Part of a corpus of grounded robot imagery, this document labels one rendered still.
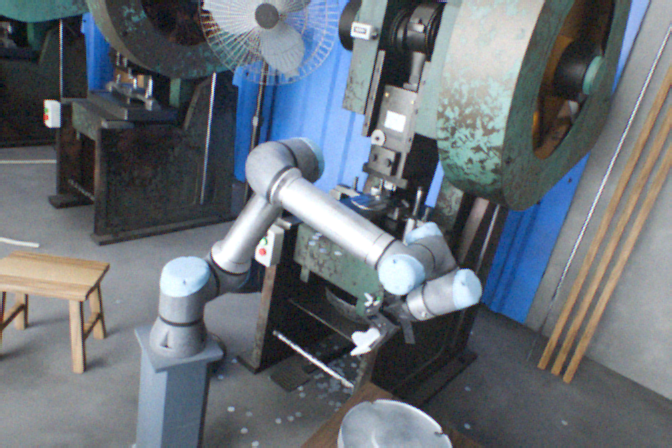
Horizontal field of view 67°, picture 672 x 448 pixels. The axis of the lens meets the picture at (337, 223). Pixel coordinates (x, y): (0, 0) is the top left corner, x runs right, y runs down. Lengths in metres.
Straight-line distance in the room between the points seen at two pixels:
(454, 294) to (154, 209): 2.31
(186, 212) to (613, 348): 2.47
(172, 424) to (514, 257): 1.96
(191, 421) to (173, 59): 1.72
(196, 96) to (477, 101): 2.07
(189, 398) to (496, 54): 1.16
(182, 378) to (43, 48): 3.48
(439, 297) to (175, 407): 0.80
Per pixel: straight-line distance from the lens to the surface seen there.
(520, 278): 2.92
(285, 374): 1.87
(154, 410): 1.53
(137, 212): 3.08
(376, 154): 1.72
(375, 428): 1.42
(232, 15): 2.30
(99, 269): 2.06
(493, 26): 1.23
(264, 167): 1.08
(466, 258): 1.98
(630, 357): 2.94
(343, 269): 1.72
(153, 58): 2.62
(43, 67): 4.55
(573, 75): 1.50
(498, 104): 1.22
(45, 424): 1.94
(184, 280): 1.33
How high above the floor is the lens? 1.33
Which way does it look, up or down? 21 degrees down
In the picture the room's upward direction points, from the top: 12 degrees clockwise
